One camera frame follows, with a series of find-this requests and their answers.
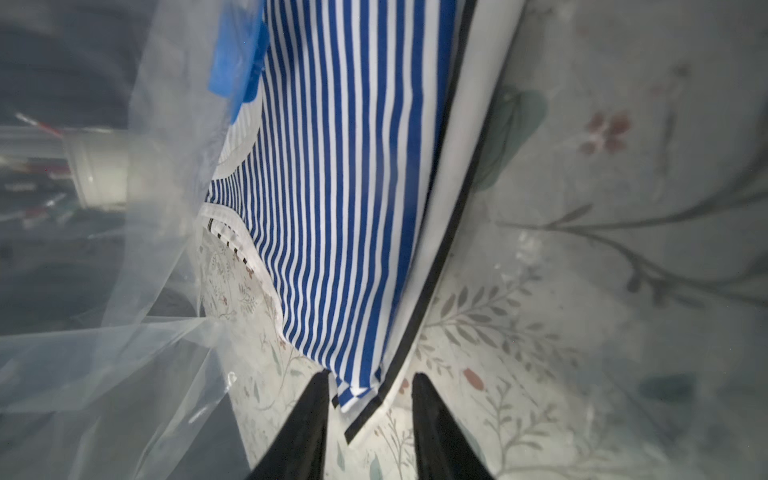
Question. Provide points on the blue vacuum valve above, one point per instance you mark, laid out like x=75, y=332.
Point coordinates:
x=238, y=57

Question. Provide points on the white cup with tools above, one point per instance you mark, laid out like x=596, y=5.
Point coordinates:
x=51, y=174

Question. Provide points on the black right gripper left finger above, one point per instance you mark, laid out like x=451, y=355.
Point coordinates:
x=298, y=451

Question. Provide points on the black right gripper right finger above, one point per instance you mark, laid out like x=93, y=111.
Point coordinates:
x=441, y=449

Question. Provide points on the blue white striped garment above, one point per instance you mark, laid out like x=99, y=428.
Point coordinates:
x=328, y=188

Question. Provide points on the clear vacuum bag blue zip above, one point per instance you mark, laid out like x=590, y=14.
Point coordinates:
x=601, y=312

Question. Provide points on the black white striped garment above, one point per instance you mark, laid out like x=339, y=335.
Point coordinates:
x=483, y=33

